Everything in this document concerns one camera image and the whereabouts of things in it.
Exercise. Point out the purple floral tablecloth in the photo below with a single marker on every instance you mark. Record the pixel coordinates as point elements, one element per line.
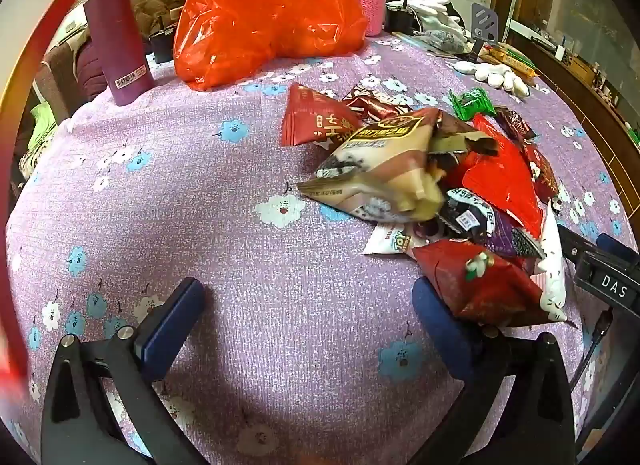
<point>225,195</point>

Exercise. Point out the red plastic basin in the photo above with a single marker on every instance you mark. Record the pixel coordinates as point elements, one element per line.
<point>7,335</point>

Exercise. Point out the purple thermos bottle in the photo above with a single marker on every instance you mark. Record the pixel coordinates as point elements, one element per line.
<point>120,35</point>

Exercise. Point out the black container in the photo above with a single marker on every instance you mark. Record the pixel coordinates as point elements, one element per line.
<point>400,19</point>

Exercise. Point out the pile of snack packets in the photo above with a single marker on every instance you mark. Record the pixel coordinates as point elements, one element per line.
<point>380,165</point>

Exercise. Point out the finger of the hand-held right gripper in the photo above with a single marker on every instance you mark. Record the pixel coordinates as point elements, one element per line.
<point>570,241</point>

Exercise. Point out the grey slotted spatula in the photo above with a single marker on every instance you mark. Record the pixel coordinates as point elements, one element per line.
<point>482,22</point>

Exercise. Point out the green snack packet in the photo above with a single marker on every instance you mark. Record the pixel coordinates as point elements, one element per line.
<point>470,104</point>

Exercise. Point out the maroon cloth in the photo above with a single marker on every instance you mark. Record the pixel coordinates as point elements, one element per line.
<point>65,75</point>

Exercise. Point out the green cloth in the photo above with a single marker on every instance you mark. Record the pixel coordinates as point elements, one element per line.
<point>40,130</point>

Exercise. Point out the orange biscuit packet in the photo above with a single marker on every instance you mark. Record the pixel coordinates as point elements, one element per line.
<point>520,64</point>

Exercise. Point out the red plastic bag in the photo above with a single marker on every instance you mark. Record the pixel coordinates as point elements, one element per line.
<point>260,10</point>

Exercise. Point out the red flower print snack packet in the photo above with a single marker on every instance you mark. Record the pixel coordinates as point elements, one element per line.
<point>470,285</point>

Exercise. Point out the brown wooden cabinet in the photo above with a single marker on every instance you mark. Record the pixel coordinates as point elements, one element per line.
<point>590,75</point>

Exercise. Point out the clear plastic bag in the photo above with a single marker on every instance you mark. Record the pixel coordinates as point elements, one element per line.
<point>440,40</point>

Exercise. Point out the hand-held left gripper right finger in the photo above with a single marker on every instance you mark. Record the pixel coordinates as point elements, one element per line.
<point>440,330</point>

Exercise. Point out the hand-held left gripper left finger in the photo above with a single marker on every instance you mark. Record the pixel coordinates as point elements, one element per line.
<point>175,325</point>

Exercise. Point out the black box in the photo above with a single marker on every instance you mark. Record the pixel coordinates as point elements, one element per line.
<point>160,42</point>

